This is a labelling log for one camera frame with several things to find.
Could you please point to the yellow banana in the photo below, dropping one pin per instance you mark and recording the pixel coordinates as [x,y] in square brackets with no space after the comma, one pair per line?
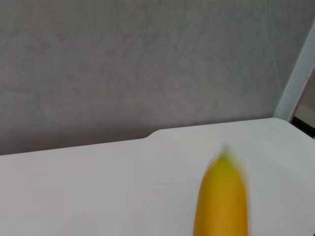
[221,196]

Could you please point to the white door frame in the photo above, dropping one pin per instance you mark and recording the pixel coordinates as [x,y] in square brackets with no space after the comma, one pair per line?
[292,81]

